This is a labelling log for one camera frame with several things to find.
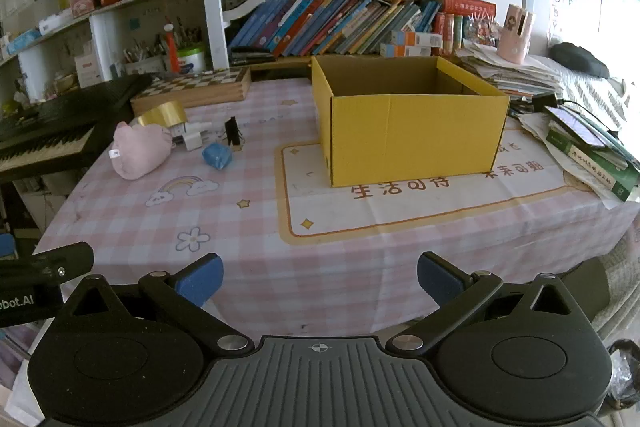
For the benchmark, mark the yellow cardboard box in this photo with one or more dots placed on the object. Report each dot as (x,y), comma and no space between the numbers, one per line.
(400,142)

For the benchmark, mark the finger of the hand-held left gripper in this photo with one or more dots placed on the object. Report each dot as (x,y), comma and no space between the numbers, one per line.
(70,262)

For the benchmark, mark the white charger plug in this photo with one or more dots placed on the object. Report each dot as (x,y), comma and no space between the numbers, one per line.
(192,140)

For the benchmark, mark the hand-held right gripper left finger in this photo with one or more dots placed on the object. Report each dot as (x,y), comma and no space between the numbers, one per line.
(200,281)

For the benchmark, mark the white cup of pens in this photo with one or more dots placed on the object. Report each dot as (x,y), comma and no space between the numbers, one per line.
(142,64)

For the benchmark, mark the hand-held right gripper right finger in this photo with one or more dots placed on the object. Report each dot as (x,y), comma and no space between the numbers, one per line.
(436,278)

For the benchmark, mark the black power adapter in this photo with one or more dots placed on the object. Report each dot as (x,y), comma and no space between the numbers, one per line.
(545,102)

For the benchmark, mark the red book set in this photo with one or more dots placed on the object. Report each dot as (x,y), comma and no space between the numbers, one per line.
(446,34)

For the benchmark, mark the white jar with green lid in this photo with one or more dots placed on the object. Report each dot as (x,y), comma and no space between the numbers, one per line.
(191,62)

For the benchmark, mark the colourful candy bag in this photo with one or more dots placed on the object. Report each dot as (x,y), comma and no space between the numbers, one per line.
(481,32)

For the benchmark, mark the pink plush toy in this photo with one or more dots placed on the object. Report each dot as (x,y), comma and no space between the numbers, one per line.
(140,152)

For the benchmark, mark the thick red dictionary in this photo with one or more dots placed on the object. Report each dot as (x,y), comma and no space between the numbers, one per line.
(467,5)

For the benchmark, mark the stack of papers and booklets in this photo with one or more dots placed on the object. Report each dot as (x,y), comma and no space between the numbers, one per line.
(515,74)

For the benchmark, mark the wooden chessboard box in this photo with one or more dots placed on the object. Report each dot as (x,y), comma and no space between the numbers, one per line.
(200,89)

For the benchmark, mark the blue eraser block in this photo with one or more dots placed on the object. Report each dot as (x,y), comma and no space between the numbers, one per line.
(216,155)

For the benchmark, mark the black cushion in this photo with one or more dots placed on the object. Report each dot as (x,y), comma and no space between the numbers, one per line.
(580,59)

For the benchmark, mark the gold tape roll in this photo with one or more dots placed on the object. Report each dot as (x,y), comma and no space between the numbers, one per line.
(165,113)

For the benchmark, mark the orange and white carton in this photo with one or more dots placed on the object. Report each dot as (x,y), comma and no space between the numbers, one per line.
(400,51)
(420,39)

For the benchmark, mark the pink cylinder pen holder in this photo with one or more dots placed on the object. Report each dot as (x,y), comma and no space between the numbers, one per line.
(515,37)

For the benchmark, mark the black piano keyboard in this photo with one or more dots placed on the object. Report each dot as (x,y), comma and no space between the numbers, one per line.
(45,132)

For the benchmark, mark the thick green book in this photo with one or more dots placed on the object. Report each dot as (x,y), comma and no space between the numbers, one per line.
(595,164)

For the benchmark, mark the white box with red label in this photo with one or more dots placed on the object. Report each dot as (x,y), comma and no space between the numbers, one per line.
(89,71)

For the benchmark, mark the black trash bag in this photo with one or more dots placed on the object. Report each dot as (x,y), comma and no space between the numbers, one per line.
(625,374)

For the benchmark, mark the row of leaning picture books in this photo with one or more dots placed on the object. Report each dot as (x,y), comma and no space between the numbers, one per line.
(325,22)

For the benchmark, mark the red and white marker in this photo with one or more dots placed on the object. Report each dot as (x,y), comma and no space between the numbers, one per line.
(172,49)

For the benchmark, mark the black binder clip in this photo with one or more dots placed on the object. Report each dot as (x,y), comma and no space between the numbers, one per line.
(231,132)

